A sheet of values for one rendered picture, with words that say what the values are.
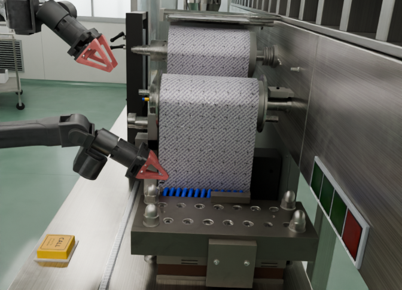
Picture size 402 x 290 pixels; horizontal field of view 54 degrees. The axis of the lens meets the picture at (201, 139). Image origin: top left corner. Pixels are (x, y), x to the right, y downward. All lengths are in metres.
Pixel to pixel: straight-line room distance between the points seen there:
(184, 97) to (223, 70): 0.26
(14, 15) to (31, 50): 6.03
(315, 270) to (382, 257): 0.83
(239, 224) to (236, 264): 0.09
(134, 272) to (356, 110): 0.60
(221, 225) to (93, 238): 0.36
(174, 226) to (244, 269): 0.17
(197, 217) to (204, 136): 0.20
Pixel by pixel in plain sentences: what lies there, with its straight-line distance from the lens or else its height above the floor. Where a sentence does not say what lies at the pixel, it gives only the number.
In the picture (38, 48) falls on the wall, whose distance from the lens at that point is 7.00.
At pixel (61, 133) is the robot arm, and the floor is 1.19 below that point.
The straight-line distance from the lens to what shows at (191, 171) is 1.00.
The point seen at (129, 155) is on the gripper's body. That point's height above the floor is 1.13.
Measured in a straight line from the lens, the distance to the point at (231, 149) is 0.98.
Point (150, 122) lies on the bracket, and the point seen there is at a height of 1.18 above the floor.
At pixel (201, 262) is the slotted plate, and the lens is 0.91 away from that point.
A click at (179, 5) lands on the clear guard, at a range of 1.95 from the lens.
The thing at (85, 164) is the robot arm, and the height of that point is 1.10.
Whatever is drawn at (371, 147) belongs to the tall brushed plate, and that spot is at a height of 1.32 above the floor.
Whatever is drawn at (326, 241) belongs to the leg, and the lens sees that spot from 1.33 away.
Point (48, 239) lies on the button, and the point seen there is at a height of 0.92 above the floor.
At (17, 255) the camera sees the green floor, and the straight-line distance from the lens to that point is 2.67.
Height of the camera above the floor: 1.50
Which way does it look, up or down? 20 degrees down
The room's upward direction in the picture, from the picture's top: 3 degrees clockwise
